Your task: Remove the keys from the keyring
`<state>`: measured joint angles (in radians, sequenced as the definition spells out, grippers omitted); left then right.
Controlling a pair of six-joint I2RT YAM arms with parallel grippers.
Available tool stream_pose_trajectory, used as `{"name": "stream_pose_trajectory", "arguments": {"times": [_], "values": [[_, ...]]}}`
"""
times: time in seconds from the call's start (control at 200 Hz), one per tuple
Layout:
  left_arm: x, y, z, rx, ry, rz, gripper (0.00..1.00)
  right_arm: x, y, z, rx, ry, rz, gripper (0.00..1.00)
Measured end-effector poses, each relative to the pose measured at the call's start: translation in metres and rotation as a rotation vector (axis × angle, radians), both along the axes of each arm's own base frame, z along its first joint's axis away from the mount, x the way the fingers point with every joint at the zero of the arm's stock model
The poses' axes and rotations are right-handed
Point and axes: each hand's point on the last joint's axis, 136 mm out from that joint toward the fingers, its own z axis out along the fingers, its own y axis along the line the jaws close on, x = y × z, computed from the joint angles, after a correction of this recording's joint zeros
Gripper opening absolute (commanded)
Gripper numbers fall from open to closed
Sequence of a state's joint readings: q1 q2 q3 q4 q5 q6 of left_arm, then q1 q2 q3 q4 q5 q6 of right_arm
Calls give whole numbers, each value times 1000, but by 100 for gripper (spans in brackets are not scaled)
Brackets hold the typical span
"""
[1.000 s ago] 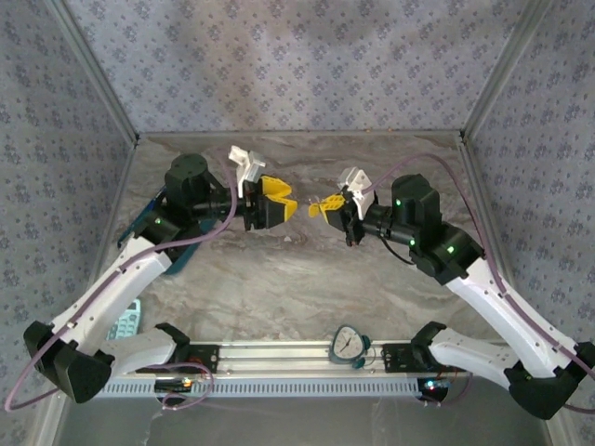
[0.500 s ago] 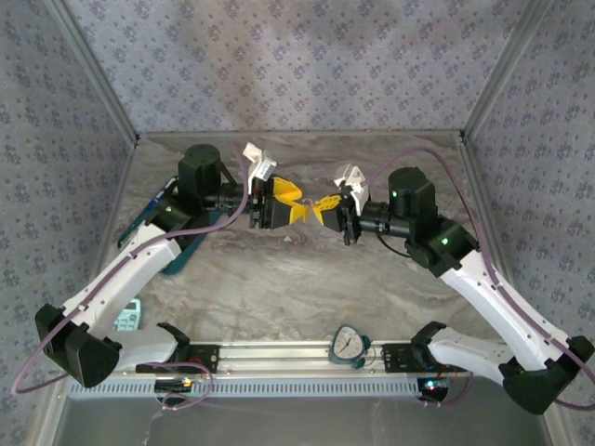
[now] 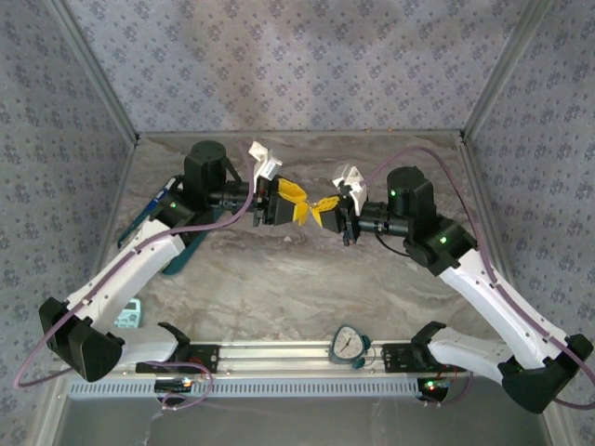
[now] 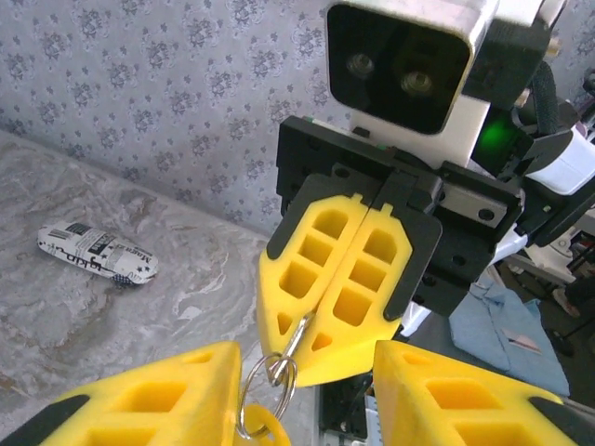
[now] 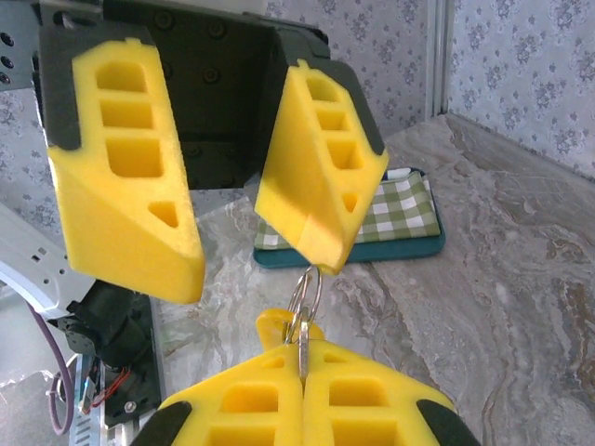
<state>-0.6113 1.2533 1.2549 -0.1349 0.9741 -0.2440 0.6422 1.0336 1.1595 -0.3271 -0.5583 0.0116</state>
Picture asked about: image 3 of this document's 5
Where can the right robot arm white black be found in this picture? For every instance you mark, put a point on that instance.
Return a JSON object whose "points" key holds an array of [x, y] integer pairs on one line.
{"points": [[502, 302]]}

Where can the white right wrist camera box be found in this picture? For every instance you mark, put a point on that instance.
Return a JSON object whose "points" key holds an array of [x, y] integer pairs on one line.
{"points": [[348, 175]]}

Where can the teal triangular dial clock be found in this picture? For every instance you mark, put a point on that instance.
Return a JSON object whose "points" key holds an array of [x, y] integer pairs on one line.
{"points": [[346, 346]]}

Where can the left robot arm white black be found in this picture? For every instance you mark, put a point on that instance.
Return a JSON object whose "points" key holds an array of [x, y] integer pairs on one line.
{"points": [[125, 274]]}

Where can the black controller board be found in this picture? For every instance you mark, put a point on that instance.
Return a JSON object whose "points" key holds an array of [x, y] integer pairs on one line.
{"points": [[434, 388], [174, 384]]}

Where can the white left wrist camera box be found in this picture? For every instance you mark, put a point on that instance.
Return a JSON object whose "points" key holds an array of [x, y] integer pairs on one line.
{"points": [[267, 165]]}

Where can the aluminium frame bar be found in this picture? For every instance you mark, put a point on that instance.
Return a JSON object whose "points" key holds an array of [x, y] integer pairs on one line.
{"points": [[118, 186], [479, 186]]}

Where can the light teal calculator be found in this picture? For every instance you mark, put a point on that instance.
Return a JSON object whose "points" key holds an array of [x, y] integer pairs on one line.
{"points": [[130, 316]]}

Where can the aluminium frame post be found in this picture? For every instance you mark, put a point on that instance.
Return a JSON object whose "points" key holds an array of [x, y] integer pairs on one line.
{"points": [[95, 69], [504, 69]]}

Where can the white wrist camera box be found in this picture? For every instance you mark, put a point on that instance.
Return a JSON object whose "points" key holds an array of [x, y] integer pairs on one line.
{"points": [[267, 165], [348, 175]]}

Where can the aluminium mounting rail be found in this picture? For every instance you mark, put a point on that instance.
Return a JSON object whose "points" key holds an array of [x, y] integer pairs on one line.
{"points": [[279, 358]]}

